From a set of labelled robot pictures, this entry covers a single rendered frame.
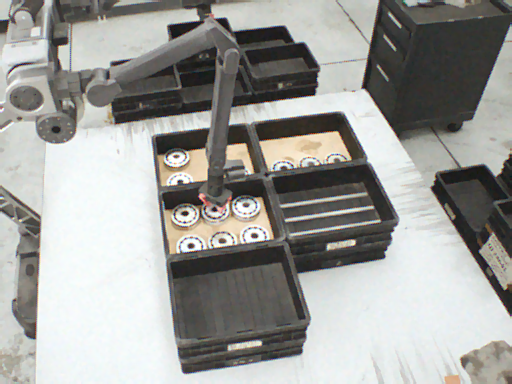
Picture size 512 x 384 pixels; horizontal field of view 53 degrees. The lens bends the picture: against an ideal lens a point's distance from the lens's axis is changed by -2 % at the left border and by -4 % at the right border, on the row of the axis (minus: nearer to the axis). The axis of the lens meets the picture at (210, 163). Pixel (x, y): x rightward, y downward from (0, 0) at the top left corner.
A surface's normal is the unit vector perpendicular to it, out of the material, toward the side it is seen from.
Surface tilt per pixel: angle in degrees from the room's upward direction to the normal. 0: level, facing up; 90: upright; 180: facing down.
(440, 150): 0
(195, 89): 0
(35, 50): 0
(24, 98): 90
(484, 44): 90
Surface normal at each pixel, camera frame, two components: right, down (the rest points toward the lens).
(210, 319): -0.04, -0.70
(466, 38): 0.18, 0.69
